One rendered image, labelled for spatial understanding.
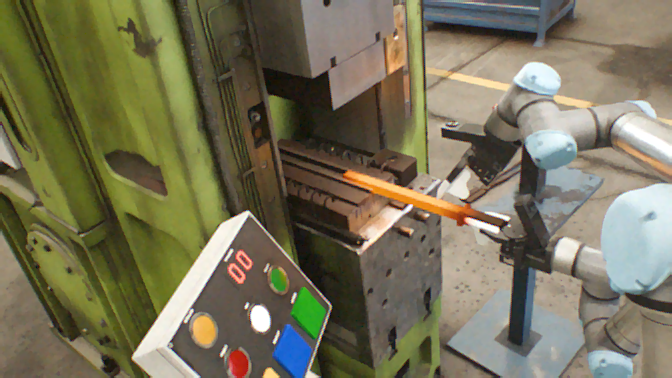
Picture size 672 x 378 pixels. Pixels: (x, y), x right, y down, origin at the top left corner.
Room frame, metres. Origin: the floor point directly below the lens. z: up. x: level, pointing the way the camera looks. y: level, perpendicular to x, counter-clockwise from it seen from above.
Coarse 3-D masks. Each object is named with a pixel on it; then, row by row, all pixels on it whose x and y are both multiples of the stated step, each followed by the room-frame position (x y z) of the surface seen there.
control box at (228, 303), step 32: (224, 224) 0.92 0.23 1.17; (256, 224) 0.90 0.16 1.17; (224, 256) 0.79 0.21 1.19; (256, 256) 0.84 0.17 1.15; (288, 256) 0.89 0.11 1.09; (192, 288) 0.72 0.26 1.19; (224, 288) 0.74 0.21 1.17; (256, 288) 0.78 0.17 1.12; (288, 288) 0.83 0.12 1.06; (160, 320) 0.68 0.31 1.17; (192, 320) 0.65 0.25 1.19; (224, 320) 0.69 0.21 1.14; (288, 320) 0.77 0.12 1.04; (160, 352) 0.60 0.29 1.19; (192, 352) 0.61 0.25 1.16; (224, 352) 0.64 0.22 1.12; (256, 352) 0.68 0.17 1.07
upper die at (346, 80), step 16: (368, 48) 1.25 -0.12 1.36; (352, 64) 1.21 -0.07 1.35; (368, 64) 1.25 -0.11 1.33; (384, 64) 1.29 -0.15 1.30; (272, 80) 1.27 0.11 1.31; (288, 80) 1.24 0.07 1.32; (304, 80) 1.20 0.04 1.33; (320, 80) 1.17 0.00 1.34; (336, 80) 1.16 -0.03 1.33; (352, 80) 1.20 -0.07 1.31; (368, 80) 1.24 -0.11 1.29; (288, 96) 1.24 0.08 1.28; (304, 96) 1.21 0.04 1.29; (320, 96) 1.17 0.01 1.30; (336, 96) 1.16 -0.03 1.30; (352, 96) 1.20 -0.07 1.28
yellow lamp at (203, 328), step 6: (198, 318) 0.66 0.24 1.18; (204, 318) 0.67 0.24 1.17; (198, 324) 0.65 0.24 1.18; (204, 324) 0.66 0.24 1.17; (210, 324) 0.66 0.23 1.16; (198, 330) 0.64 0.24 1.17; (204, 330) 0.65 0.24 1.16; (210, 330) 0.66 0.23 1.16; (198, 336) 0.64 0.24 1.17; (204, 336) 0.64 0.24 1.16; (210, 336) 0.65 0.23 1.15; (204, 342) 0.63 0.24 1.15; (210, 342) 0.64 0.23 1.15
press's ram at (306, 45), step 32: (256, 0) 1.20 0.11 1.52; (288, 0) 1.14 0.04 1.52; (320, 0) 1.15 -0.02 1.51; (352, 0) 1.22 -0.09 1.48; (384, 0) 1.30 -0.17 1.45; (256, 32) 1.21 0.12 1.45; (288, 32) 1.15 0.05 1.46; (320, 32) 1.14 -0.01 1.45; (352, 32) 1.21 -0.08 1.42; (384, 32) 1.30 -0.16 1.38; (288, 64) 1.16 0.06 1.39; (320, 64) 1.13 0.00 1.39
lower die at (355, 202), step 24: (288, 144) 1.54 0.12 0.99; (288, 168) 1.40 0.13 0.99; (312, 168) 1.36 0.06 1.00; (360, 168) 1.34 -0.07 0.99; (288, 192) 1.29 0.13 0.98; (312, 192) 1.28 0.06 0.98; (336, 192) 1.24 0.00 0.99; (360, 192) 1.23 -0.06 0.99; (336, 216) 1.17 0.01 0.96; (360, 216) 1.18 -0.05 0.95
